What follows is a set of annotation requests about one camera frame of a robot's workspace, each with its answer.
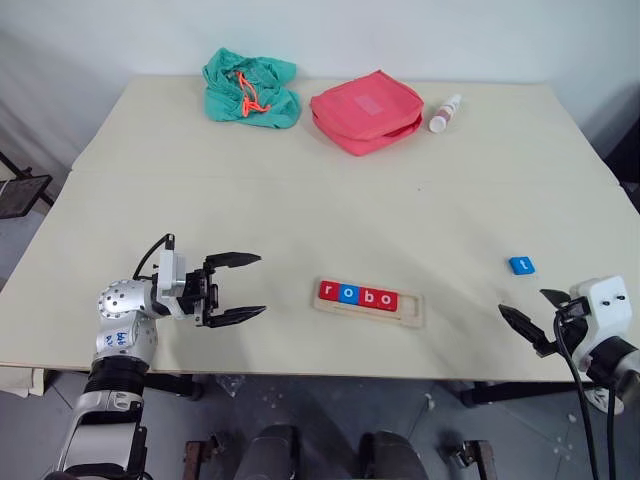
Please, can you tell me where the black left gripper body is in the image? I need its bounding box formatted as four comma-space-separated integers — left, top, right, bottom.
173, 267, 221, 330

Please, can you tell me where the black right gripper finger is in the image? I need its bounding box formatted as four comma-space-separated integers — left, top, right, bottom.
497, 303, 557, 358
539, 287, 572, 309

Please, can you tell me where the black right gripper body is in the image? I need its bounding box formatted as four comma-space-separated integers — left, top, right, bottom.
551, 297, 592, 352

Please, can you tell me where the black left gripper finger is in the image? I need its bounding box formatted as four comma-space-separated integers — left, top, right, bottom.
203, 251, 263, 274
206, 305, 268, 330

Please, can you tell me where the wooden letter tile tray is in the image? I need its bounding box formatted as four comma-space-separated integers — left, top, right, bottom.
311, 276, 426, 330

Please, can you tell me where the blue letter tile t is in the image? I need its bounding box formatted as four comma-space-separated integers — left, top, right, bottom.
508, 255, 538, 277

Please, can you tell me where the clear plastic bag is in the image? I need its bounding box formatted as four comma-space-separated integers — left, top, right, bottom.
216, 374, 247, 397

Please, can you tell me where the dark rounded shape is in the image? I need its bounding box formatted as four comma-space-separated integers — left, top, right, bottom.
241, 423, 302, 480
358, 429, 430, 480

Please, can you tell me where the dark object beside table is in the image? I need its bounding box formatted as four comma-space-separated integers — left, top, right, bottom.
603, 83, 640, 185

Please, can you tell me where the pink zippered fabric pouch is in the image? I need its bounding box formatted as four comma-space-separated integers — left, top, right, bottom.
309, 69, 426, 158

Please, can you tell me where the black metal mesh rack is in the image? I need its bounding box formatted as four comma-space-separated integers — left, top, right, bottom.
0, 148, 56, 222

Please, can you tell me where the small white pink bottle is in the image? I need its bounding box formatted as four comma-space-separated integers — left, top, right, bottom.
428, 93, 464, 135

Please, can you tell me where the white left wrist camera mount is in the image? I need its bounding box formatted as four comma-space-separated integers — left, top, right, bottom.
153, 246, 190, 304

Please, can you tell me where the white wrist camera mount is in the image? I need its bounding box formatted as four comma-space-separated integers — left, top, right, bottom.
569, 274, 635, 367
153, 246, 190, 304

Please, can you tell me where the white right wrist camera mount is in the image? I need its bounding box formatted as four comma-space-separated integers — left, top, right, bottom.
569, 274, 635, 367

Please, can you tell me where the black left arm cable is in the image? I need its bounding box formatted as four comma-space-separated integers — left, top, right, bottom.
133, 232, 177, 282

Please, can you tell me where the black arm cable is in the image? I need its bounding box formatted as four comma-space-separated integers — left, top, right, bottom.
553, 308, 621, 480
133, 232, 177, 282

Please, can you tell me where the black table frame bar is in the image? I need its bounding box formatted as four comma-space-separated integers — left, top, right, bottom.
458, 380, 592, 407
143, 371, 205, 402

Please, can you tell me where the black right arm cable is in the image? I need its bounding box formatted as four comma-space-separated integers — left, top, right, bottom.
553, 308, 621, 480

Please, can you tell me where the rusty metal bracket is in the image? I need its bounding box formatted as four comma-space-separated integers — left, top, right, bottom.
446, 438, 495, 480
183, 433, 227, 480

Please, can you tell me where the green drawstring cloth bag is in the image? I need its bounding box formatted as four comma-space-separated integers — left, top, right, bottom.
201, 46, 303, 130

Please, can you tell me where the orange drawstring cord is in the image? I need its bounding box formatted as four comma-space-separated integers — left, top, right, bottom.
233, 71, 272, 118

